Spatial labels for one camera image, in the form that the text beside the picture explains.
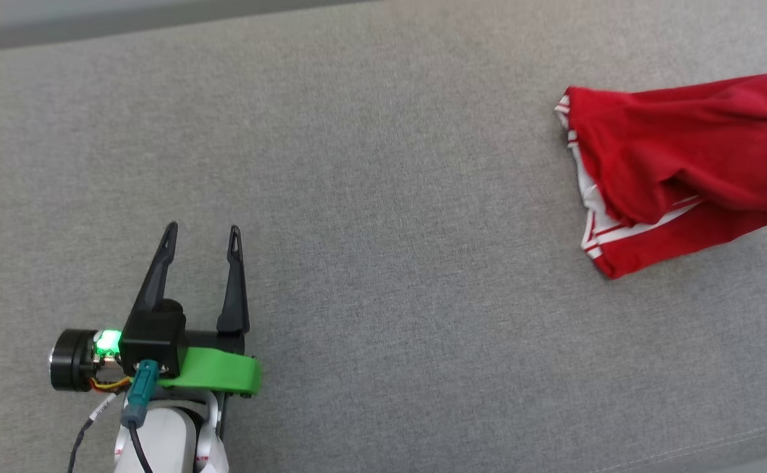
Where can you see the black cylindrical left gripper motor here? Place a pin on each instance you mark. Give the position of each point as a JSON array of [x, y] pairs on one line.
[[68, 361]]

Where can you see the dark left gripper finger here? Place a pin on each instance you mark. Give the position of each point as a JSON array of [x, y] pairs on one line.
[[156, 282], [235, 302]]

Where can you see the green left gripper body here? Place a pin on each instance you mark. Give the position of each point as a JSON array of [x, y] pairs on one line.
[[219, 374]]

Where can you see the red and white basketball jersey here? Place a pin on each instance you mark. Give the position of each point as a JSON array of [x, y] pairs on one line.
[[685, 144]]

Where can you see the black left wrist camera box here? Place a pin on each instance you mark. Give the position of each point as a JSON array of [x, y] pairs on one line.
[[153, 338]]

